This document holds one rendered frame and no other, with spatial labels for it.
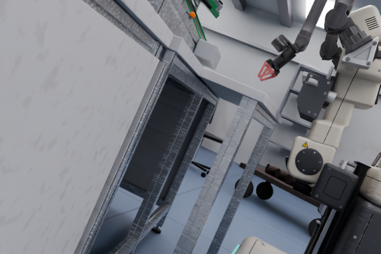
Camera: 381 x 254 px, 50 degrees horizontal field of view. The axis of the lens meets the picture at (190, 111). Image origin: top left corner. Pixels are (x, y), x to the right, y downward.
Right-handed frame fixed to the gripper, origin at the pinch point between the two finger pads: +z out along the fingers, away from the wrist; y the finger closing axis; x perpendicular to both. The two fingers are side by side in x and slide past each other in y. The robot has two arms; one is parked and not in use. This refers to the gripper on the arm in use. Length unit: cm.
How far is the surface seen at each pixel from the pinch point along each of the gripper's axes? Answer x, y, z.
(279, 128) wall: 83, -668, 23
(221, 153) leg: 24, 41, 58
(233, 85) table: 19, 42, 39
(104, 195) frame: 8, 80, 73
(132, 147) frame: 8, 78, 62
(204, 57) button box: 4.5, 23.9, 32.9
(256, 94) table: 26, 43, 38
